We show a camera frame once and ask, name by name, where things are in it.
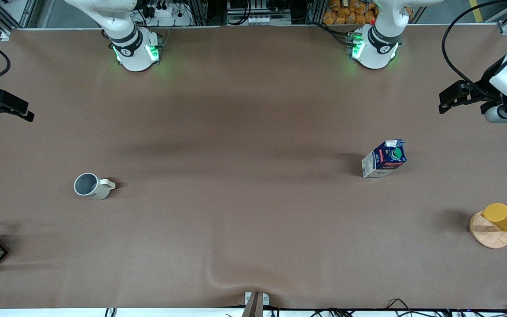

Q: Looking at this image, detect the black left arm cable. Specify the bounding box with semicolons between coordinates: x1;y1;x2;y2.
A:
441;0;507;96

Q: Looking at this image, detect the wooden cup holder stand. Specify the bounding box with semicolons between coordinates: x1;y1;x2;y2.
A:
469;210;507;250

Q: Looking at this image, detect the yellow plastic cup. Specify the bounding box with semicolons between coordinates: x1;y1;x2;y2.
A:
481;203;507;233

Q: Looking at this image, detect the white power strip with plugs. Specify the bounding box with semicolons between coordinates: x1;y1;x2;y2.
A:
140;0;193;27

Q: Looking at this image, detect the small white socket strip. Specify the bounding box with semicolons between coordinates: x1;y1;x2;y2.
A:
245;15;281;26

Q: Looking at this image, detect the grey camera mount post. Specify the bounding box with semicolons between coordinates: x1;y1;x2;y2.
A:
241;291;270;317

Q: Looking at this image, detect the white ribbed HOME mug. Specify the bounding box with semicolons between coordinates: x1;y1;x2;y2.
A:
73;172;117;201

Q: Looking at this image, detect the brown table cloth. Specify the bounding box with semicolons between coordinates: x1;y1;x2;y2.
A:
0;24;507;310

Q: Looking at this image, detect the black cable bundle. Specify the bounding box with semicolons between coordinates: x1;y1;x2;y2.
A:
309;298;507;317

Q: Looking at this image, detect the pile of orange pastries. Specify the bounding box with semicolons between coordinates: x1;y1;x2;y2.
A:
323;0;380;26

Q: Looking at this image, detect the blue white milk carton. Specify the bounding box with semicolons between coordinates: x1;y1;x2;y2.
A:
361;139;408;179

